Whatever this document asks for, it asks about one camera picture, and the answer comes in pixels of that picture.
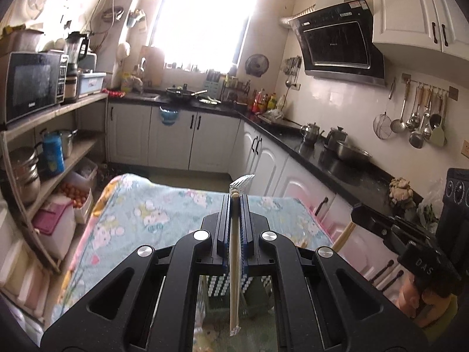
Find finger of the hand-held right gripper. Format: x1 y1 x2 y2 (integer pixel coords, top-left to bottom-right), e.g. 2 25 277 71
351 206 404 238

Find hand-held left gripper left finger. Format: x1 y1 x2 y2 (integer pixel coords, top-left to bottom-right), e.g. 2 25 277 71
40 192 235 352

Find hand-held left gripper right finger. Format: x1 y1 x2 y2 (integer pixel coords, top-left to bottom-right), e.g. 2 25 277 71
238 192 429 352

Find bamboo chopstick pair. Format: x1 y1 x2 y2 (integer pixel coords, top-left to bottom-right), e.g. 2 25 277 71
228 174 256 338
332 222 357 250

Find green plastic utensil basket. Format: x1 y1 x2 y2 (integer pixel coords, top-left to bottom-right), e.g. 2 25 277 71
198 274 277 323

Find row of hanging kitchen utensils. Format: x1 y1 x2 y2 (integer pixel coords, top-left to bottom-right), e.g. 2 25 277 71
390 81 448 150

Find person's right hand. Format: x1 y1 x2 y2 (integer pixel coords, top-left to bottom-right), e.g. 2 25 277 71
397 275 440 319

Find ginger root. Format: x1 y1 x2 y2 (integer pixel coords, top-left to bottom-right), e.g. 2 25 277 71
388 177 414 209

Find black kitchen countertop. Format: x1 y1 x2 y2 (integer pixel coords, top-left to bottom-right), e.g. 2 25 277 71
108 90 446 228

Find plastic bag of greens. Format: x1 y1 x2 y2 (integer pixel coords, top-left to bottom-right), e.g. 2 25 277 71
416 180 446 233

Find wide steel pot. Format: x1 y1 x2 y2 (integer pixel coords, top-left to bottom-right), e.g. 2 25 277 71
335 140 372 165

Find cartoon print tablecloth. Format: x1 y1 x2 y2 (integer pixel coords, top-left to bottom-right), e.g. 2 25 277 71
49 173 335 352

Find dark lidded pot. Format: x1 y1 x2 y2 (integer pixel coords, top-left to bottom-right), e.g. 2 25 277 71
324 126 349 153

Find steel kettle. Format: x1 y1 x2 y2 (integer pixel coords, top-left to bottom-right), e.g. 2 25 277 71
300 122 325 145

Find blue hanging bag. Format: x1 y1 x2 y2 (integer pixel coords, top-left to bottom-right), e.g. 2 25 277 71
159 106 181 127

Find group of condiment bottles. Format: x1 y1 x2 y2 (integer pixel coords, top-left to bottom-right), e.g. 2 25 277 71
251 89 286 114

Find black wok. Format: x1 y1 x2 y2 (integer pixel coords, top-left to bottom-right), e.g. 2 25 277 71
166 85 209 99

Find box of red tomatoes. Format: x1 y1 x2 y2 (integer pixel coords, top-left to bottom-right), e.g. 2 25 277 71
57 180 94 224

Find small hanging tools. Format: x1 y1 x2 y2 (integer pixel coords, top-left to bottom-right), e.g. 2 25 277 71
284 56 303 89

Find white bin with pink lid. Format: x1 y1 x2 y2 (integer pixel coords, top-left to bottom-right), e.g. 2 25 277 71
31 194 76 261

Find yellow plastic bag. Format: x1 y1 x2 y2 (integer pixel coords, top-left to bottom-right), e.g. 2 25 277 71
121 73 143 94

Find wooden cutting board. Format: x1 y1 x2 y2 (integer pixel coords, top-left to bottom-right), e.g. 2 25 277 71
140 46 165 89

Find small steel pot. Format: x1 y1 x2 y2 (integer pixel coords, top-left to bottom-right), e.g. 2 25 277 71
59 128 78 159

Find black range hood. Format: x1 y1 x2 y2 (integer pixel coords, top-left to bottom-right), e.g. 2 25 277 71
289 0 386 88

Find blue canister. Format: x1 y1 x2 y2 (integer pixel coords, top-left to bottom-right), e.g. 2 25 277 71
41 130 66 177

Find kitchen shelf rack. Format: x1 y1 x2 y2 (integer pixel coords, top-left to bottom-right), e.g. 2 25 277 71
0 92 111 275

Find grey-blue storage box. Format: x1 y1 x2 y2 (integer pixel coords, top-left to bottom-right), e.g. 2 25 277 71
77 72 107 96

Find stacked steel stockpot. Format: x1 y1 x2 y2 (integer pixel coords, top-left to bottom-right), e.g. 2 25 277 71
5 147 42 206

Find pale plastic drawer cabinet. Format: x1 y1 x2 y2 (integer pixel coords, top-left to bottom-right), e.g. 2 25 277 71
0 205 52 338

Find kitchen window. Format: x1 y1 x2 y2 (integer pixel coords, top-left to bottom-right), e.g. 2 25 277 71
148 0 257 70

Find white upper cabinet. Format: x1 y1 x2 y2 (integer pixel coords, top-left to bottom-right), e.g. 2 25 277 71
372 0 469 61

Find black blender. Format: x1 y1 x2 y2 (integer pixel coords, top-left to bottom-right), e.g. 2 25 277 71
65 31 90 77

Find black microwave oven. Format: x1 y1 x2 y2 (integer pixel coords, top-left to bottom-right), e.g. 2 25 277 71
0 51 69 125

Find hanging steel bowl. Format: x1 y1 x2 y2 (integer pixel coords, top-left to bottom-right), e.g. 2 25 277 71
101 5 125 23

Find brown box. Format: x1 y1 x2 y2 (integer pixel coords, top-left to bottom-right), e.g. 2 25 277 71
0 28 45 57

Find wire mesh skimmer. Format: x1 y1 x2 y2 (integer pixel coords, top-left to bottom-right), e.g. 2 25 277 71
373 81 397 141

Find wire spice rack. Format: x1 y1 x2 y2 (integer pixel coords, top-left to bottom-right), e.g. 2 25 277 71
223 75 253 105

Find wall hook rail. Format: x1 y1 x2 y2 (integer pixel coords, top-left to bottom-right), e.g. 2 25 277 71
401 72 459 100

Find small round wall fan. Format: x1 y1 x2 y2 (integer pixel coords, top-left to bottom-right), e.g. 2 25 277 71
245 54 270 78

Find silver exhaust duct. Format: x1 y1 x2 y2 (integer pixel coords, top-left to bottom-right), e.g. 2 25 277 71
280 4 317 28

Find wall-mounted metal holder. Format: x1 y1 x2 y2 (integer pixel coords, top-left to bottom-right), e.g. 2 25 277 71
126 7 147 30

